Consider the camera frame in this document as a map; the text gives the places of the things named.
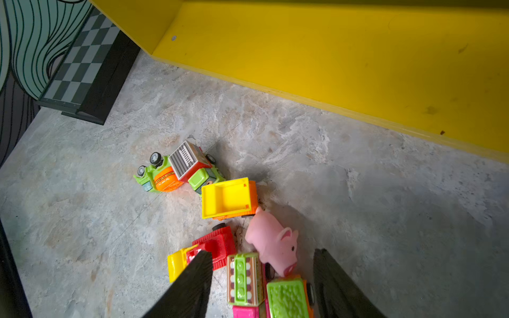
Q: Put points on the yellow toy shelf unit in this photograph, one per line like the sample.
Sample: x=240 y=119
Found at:
x=437 y=70

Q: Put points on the yellow dump truck toy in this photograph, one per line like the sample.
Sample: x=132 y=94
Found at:
x=229 y=199

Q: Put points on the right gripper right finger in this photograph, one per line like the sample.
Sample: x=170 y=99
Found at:
x=336 y=294

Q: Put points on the green orange tractor toy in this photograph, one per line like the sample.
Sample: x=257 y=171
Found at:
x=158 y=176

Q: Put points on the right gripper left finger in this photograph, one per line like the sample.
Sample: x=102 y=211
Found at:
x=188 y=296

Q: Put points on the black white chessboard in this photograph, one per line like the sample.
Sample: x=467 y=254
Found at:
x=90 y=76

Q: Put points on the green orange flatbed truck toy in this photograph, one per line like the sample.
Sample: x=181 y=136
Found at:
x=291 y=297

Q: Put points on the red yellow bulldozer toy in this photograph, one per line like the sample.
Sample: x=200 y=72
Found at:
x=219 y=243

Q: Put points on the magenta brown truck toy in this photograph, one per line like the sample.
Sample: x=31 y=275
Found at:
x=246 y=285

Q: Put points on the green grey truck toy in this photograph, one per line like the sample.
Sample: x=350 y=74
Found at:
x=194 y=167

